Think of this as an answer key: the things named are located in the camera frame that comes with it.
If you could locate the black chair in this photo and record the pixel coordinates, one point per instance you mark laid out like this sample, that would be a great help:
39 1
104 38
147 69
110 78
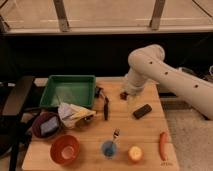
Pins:
12 130

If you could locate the blue cup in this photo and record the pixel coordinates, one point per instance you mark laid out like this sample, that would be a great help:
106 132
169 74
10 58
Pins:
109 149

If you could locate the black handled tool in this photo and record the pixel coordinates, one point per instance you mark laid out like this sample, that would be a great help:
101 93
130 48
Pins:
99 92

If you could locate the red grape bunch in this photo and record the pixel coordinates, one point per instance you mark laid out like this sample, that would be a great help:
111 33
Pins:
123 95

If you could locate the dark purple bowl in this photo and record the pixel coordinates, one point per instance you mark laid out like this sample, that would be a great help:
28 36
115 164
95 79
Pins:
44 117

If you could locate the orange carrot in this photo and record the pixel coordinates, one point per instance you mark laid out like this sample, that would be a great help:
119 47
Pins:
162 142

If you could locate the yellow banana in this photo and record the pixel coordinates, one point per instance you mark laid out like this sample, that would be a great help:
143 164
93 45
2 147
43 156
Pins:
82 114

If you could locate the blue sponge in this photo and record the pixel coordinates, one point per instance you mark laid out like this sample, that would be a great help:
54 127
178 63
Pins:
49 128

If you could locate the silver fork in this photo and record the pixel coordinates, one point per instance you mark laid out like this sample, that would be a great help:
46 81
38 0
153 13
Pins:
116 133

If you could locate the orange bowl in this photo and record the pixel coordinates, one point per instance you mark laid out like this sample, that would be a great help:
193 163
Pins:
64 150

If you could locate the black rectangular remote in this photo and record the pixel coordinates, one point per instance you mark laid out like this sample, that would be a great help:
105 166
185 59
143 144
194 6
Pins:
139 113

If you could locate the yellow red apple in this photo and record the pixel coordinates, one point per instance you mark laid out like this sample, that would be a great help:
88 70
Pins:
135 154

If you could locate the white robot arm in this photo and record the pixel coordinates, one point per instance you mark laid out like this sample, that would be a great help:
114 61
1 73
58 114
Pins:
147 63

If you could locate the green plastic tray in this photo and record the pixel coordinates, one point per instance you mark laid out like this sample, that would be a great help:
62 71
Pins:
71 89

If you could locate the white crumpled cloth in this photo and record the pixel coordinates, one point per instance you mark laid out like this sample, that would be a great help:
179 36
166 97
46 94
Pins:
65 111

